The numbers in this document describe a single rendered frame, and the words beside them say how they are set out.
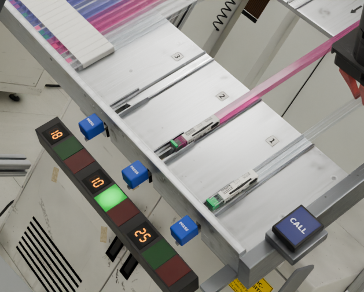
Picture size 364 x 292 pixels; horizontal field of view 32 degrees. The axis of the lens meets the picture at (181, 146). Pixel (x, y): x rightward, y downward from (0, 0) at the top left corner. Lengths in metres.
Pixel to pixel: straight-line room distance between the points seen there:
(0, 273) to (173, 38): 0.49
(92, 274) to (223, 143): 0.61
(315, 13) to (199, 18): 2.25
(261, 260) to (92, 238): 0.67
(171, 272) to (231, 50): 2.44
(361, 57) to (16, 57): 1.68
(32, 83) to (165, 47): 1.50
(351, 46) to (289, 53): 2.11
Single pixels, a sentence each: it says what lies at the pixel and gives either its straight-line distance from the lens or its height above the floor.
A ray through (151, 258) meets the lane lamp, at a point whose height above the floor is 0.65.
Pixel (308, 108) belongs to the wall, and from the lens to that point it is 2.94.
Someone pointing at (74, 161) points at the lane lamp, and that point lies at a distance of 0.91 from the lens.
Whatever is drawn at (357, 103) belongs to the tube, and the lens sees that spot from 0.95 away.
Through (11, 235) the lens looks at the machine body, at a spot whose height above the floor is 0.14.
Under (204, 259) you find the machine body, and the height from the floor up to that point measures 0.50.
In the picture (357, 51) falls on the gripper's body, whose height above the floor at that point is 0.99.
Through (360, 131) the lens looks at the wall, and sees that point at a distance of 2.83.
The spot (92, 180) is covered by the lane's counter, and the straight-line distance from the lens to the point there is 0.89.
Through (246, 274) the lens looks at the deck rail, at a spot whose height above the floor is 0.71.
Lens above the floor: 1.07
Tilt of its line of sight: 21 degrees down
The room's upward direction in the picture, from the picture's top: 32 degrees clockwise
